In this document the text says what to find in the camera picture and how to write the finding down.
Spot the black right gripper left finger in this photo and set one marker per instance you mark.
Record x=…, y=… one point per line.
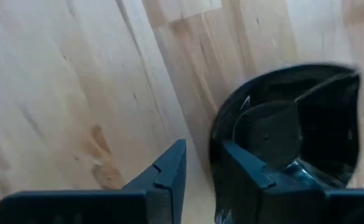
x=163, y=183

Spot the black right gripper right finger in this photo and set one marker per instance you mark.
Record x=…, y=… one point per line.
x=244, y=186

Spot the black leaf-shaped mini plate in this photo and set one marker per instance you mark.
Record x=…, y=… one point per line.
x=324, y=124

